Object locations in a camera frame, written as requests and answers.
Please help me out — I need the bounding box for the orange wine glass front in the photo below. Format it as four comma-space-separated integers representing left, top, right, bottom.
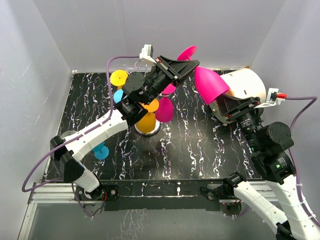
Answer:
135, 99, 160, 134

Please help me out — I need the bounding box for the chrome wine glass rack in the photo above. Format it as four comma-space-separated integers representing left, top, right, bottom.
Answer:
123, 65, 162, 137

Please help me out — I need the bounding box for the aluminium front rail frame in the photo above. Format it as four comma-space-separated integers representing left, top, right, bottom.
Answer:
17, 178, 310, 240

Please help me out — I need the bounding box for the pink wine glass front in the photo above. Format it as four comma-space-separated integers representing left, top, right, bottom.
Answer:
155, 83, 176, 123

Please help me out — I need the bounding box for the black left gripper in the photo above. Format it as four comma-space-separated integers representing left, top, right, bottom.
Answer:
142, 55, 199, 106

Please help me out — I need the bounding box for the white orange cylindrical container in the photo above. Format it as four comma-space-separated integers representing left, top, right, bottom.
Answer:
207, 68, 267, 126

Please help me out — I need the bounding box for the blue wine glass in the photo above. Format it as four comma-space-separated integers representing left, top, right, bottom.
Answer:
113, 89, 125, 104
92, 142, 110, 161

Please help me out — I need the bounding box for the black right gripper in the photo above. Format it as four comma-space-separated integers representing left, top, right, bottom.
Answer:
214, 92, 262, 151

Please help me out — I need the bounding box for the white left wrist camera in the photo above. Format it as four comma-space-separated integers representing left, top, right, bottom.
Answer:
139, 44, 156, 64

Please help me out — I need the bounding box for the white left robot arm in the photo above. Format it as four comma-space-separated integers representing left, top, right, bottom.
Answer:
50, 55, 200, 200

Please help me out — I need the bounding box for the pink wine glass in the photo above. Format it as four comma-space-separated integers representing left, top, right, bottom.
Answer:
155, 83, 176, 123
176, 45, 230, 106

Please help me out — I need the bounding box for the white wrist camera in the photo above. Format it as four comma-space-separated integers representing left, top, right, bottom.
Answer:
255, 88, 287, 109
139, 44, 156, 64

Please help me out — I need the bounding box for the orange wine glass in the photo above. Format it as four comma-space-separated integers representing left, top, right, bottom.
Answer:
135, 99, 160, 134
110, 69, 129, 90

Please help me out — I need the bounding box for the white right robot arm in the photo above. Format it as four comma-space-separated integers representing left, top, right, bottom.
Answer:
215, 94, 320, 240

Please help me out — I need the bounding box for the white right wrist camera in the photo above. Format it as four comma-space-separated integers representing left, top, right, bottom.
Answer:
255, 88, 287, 109

